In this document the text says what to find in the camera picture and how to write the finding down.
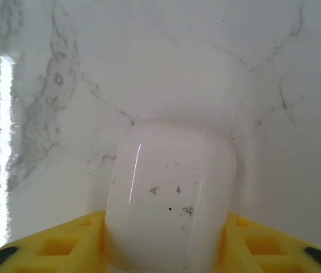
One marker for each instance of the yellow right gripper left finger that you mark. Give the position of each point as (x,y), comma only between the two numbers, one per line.
(49,247)

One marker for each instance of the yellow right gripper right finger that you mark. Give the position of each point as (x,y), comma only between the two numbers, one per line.
(265,247)

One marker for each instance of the white earbud charging case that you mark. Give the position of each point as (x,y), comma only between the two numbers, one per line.
(171,170)

